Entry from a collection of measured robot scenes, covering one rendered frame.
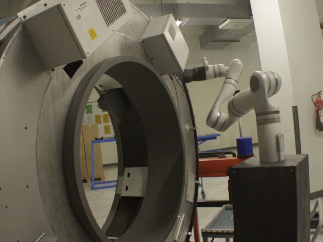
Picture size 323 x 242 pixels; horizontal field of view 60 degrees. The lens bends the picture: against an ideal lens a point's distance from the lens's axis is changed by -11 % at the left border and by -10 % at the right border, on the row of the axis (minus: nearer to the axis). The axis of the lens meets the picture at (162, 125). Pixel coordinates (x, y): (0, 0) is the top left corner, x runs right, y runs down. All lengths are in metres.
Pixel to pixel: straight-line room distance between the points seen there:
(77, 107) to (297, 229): 0.82
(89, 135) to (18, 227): 6.77
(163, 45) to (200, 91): 9.44
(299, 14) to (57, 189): 4.05
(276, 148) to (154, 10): 5.72
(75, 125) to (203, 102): 9.99
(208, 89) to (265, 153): 9.89
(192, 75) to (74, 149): 0.84
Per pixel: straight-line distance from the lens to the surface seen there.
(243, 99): 1.25
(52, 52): 0.91
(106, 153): 10.19
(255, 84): 1.12
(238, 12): 7.28
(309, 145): 4.27
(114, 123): 1.91
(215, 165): 2.27
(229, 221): 1.85
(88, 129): 7.56
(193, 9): 6.86
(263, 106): 1.10
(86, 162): 7.64
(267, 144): 1.11
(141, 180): 1.73
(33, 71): 0.92
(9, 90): 0.85
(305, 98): 4.25
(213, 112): 1.45
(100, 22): 0.94
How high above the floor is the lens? 1.29
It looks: 1 degrees down
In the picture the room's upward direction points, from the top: 6 degrees counter-clockwise
